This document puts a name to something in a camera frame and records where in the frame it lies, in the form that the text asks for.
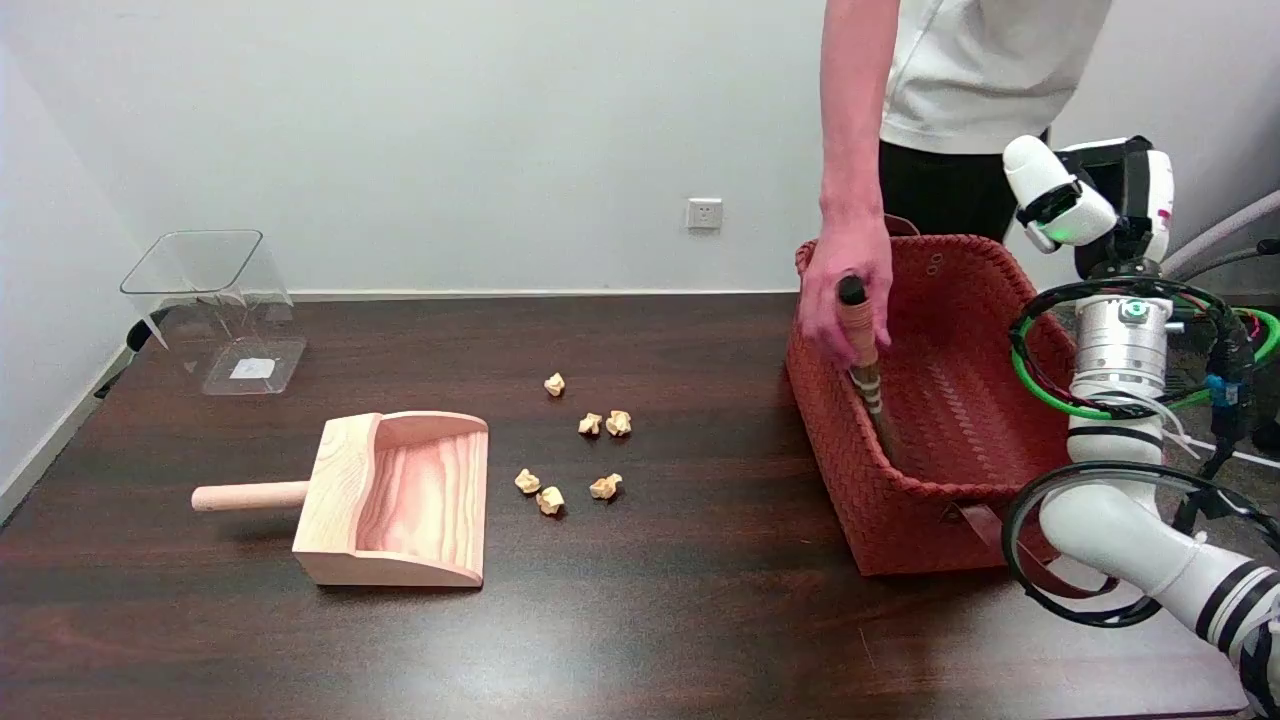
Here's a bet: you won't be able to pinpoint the white shirt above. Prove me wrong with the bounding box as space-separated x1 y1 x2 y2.
880 0 1113 156

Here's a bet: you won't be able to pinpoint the green cable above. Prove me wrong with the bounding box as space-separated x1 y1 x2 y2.
1012 307 1280 422

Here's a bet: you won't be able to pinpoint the wooden handled broom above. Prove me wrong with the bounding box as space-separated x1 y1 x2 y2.
838 275 906 466

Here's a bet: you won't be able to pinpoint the person bare forearm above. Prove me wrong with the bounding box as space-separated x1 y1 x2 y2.
818 0 902 213

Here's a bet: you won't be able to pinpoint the black rod with knob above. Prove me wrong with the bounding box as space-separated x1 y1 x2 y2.
1170 238 1280 283

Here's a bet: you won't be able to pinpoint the wooden dustpan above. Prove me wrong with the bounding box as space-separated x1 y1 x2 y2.
192 411 490 588

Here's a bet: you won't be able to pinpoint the black braided cable bundle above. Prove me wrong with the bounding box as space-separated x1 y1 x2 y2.
1008 277 1280 481

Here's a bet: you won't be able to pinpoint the grey hose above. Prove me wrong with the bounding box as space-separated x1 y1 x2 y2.
1160 190 1280 281

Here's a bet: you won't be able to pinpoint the red woven basket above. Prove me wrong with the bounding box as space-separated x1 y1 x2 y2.
785 213 1111 600

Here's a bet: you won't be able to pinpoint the smooth black cable loop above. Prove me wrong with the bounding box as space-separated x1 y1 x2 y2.
1002 461 1280 629

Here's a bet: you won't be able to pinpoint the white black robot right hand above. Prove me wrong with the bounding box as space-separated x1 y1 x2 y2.
1003 135 1176 280

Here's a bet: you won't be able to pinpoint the black trousers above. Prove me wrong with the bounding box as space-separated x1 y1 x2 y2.
878 128 1051 246

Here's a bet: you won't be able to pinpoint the clear plastic container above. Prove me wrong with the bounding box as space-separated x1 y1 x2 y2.
120 230 308 397

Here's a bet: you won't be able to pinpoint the person bare hand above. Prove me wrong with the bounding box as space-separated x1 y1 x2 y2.
798 202 894 370

